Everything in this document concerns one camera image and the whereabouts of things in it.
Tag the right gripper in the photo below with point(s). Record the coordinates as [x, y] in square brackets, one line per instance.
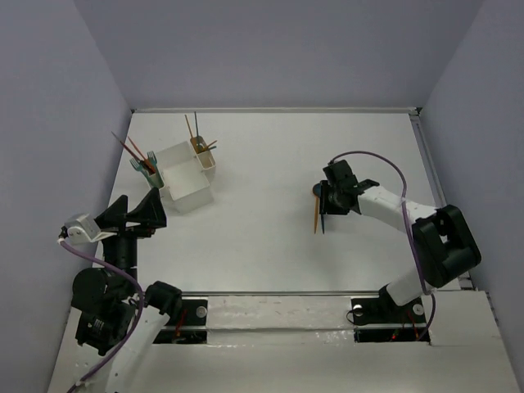
[325, 205]

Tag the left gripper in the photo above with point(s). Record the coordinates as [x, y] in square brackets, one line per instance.
[128, 228]

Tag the orange plastic spoon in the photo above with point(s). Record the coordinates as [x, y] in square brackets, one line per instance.
[316, 215]

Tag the blue round spoon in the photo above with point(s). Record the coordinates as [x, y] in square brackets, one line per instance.
[317, 191]

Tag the teal plastic fork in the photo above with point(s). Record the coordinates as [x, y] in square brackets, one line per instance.
[138, 166]

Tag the steel knife black handle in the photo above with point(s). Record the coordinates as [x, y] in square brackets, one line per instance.
[128, 149]

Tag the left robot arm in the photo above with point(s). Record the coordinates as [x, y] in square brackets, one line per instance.
[119, 319]

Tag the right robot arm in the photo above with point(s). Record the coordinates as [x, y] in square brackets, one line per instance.
[441, 242]

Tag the white perforated basket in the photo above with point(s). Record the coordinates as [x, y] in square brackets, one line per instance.
[186, 186]

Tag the cream right side caddy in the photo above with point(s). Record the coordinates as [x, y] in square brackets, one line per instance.
[206, 159]

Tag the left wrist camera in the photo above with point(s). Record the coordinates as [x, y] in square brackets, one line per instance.
[82, 228]

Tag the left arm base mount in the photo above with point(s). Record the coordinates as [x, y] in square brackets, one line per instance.
[189, 327]

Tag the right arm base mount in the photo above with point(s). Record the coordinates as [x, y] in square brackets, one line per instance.
[372, 325]

